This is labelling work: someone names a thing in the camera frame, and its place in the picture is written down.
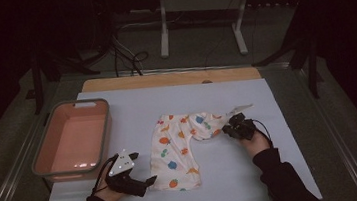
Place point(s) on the white metal stand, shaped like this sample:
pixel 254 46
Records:
pixel 203 1

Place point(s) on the person's left hand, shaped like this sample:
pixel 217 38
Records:
pixel 109 195

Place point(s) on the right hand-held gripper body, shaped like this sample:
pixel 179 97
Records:
pixel 243 127

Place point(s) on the black tripod stand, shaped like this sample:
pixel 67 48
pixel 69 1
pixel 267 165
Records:
pixel 313 73
pixel 37 85

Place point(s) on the person's right hand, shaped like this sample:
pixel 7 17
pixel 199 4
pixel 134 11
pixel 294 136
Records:
pixel 255 144

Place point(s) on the pink plastic basket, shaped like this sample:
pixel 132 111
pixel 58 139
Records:
pixel 73 141

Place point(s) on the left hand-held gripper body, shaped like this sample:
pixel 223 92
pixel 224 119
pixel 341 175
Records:
pixel 124 180

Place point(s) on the dark device with red light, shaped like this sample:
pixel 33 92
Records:
pixel 101 8

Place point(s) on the white pants with colourful print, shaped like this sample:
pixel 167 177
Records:
pixel 172 151

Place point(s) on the pale blue table sheet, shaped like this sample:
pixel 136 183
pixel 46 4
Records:
pixel 224 176

